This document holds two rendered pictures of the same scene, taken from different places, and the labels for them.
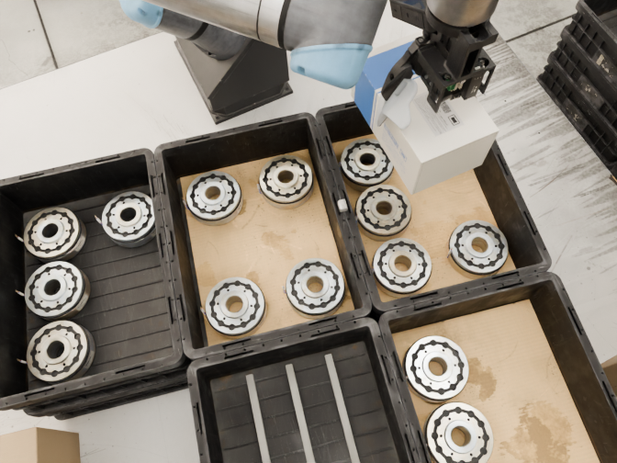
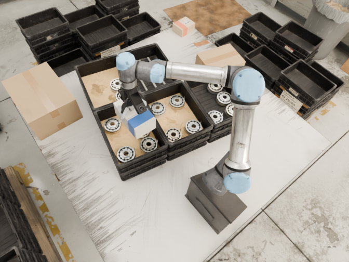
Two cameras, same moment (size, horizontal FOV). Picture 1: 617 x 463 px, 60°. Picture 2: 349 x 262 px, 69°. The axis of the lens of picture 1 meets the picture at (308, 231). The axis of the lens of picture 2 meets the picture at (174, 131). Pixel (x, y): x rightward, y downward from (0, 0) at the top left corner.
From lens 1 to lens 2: 1.33 m
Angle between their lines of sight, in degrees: 55
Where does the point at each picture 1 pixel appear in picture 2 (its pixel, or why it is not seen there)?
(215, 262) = (186, 113)
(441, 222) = (123, 133)
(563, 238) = (80, 155)
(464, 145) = not seen: hidden behind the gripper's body
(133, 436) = not seen: hidden behind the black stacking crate
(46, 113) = (272, 168)
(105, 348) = (205, 91)
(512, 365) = (103, 102)
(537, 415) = (98, 93)
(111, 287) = (211, 103)
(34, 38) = not seen: outside the picture
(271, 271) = (170, 113)
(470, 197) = (114, 143)
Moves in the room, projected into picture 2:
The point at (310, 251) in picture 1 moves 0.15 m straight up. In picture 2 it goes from (161, 120) to (161, 105)
